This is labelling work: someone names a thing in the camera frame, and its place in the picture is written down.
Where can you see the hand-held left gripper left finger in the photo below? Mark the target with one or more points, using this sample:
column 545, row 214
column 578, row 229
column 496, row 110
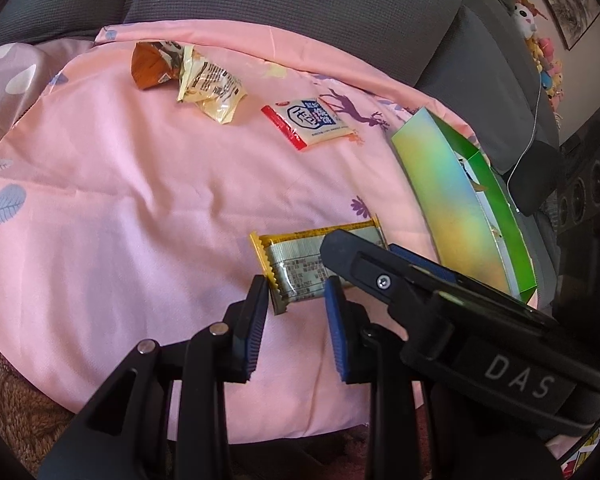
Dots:
column 252, row 340

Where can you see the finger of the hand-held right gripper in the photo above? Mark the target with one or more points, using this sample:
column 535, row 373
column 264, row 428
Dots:
column 422, row 262
column 365, row 270

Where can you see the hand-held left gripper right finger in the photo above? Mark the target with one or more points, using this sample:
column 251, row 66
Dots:
column 337, row 340

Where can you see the yellow wafer packet white label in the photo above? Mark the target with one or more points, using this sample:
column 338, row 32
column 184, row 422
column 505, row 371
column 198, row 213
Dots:
column 295, row 265

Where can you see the iridescent green paper box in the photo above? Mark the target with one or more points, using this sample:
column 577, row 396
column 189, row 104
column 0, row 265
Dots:
column 450, row 185

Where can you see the colourful printed packet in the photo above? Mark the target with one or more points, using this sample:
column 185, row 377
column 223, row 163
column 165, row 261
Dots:
column 587, row 455

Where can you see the white snack packet red edge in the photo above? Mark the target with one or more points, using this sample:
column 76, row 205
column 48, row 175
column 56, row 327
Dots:
column 315, row 120

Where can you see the black speaker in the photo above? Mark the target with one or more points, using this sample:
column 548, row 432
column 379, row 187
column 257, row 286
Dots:
column 585, row 180

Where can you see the pink printed blanket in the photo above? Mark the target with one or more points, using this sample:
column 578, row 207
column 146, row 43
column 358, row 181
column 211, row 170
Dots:
column 130, row 185

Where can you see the pile of plush toys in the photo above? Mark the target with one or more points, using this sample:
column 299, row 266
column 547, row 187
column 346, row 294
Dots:
column 545, row 55

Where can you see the cream yellow snack packet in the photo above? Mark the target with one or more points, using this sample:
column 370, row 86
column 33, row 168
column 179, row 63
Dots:
column 210, row 85

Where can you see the brown fuzzy rug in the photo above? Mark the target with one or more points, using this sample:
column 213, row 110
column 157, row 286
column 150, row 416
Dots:
column 10, row 385

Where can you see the grey sofa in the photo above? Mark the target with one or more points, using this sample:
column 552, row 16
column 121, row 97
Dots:
column 280, row 0

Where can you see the brown snack packet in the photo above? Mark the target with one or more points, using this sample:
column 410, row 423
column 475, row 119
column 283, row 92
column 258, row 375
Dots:
column 150, row 67

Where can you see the lilac printed cloth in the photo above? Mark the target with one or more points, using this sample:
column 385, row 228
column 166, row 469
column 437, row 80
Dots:
column 10, row 110

